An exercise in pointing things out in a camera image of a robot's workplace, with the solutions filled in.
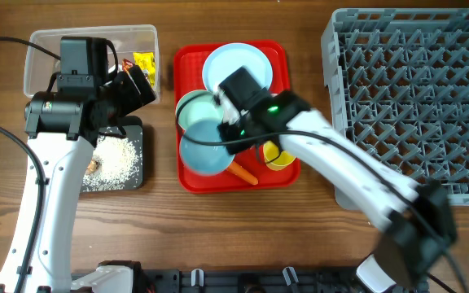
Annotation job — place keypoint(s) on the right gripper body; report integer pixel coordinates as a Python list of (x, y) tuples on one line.
[(235, 137)]

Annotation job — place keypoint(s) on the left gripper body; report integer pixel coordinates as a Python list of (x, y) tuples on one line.
[(124, 96)]

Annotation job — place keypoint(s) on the yellow snack wrapper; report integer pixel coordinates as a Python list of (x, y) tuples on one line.
[(147, 63)]

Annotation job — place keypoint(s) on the orange carrot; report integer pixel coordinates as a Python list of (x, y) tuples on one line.
[(242, 173)]

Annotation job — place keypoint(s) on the light blue bowl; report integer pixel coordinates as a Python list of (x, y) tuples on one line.
[(204, 160)]

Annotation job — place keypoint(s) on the green bowl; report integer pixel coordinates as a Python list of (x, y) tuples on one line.
[(199, 105)]

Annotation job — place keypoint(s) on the light blue plate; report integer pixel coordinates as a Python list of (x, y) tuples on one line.
[(228, 58)]

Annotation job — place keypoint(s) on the red silver candy wrapper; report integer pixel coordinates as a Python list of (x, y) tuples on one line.
[(126, 65)]

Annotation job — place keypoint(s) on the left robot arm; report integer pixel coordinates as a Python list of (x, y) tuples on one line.
[(63, 124)]

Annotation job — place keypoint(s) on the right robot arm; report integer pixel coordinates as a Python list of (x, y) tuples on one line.
[(415, 220)]

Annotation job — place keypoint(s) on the black food waste tray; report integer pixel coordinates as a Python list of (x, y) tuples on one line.
[(131, 128)]

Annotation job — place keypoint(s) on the clear plastic waste bin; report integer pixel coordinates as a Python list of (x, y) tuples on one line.
[(127, 40)]

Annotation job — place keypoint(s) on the grey dishwasher rack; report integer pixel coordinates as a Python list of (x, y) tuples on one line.
[(398, 81)]

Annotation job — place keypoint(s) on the yellow plastic cup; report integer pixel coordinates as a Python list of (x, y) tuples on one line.
[(275, 159)]

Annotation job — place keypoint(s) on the red plastic tray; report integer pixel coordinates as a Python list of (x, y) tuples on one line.
[(187, 76)]

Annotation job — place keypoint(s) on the pile of rice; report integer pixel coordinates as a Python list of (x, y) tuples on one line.
[(120, 166)]

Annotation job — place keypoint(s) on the brown food scrap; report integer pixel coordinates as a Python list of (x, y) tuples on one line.
[(92, 167)]

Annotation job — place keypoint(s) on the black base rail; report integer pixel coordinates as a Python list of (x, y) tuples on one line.
[(331, 279)]

